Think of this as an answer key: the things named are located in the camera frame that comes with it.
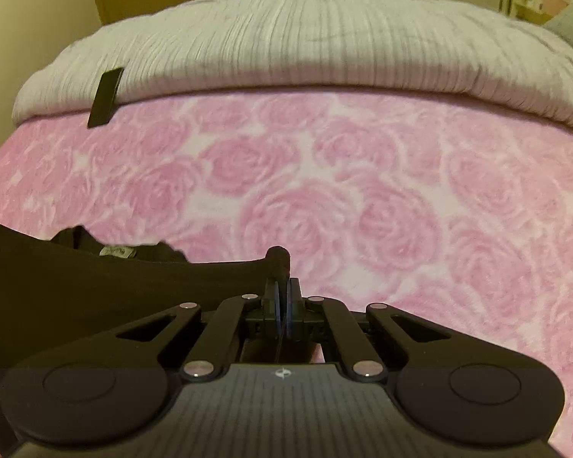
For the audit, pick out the black flat rectangular object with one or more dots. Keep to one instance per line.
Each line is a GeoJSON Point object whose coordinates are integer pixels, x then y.
{"type": "Point", "coordinates": [105, 98]}

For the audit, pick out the white ribbed quilt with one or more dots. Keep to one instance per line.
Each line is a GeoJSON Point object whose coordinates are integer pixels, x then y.
{"type": "Point", "coordinates": [315, 43]}

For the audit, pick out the dark garment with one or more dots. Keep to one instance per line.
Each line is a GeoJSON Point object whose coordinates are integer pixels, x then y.
{"type": "Point", "coordinates": [76, 286]}

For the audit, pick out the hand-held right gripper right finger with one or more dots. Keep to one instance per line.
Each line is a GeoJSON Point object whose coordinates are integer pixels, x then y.
{"type": "Point", "coordinates": [293, 310]}

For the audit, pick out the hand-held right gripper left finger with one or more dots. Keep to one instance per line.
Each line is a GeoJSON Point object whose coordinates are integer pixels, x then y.
{"type": "Point", "coordinates": [278, 310]}

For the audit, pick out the pink rose print blanket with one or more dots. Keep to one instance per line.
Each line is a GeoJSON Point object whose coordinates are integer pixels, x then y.
{"type": "Point", "coordinates": [363, 200]}

